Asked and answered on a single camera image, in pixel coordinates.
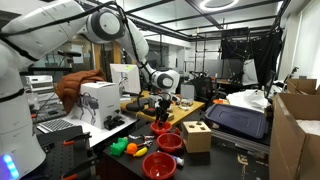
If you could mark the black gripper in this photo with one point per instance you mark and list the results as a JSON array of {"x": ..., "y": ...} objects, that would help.
[{"x": 161, "y": 111}]

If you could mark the orange basketball toy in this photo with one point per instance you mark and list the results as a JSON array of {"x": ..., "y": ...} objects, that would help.
[{"x": 131, "y": 148}]

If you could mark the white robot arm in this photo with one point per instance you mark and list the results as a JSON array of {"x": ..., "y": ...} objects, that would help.
[{"x": 26, "y": 39}]

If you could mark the orange triangle block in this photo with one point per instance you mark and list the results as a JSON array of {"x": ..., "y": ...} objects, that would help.
[{"x": 177, "y": 131}]

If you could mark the yellow toy banana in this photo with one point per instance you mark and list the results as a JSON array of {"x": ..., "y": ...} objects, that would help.
[{"x": 141, "y": 152}]

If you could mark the green monster plush toy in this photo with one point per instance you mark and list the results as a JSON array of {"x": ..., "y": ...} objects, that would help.
[{"x": 119, "y": 146}]

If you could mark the red plastic bowl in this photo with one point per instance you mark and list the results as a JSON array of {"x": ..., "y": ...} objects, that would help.
[
  {"x": 160, "y": 129},
  {"x": 169, "y": 142},
  {"x": 159, "y": 166}
]

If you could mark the silver fork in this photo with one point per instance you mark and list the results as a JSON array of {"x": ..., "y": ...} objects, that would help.
[{"x": 135, "y": 137}]

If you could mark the wooden shape sorter box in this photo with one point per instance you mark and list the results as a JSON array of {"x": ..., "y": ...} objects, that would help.
[{"x": 196, "y": 136}]

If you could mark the white blue toothpaste tube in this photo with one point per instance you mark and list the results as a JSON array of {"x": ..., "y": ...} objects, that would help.
[{"x": 178, "y": 160}]

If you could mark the computer monitor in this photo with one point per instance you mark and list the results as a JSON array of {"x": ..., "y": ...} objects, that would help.
[{"x": 126, "y": 76}]

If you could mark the white robot dog box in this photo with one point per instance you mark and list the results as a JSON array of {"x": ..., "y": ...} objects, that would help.
[{"x": 97, "y": 101}]

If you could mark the brown jacket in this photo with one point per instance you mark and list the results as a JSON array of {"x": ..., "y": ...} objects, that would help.
[{"x": 68, "y": 87}]

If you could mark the black keyboard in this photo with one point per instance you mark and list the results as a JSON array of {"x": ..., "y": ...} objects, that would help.
[{"x": 54, "y": 125}]

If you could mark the cardboard box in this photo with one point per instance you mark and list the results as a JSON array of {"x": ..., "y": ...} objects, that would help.
[{"x": 295, "y": 140}]

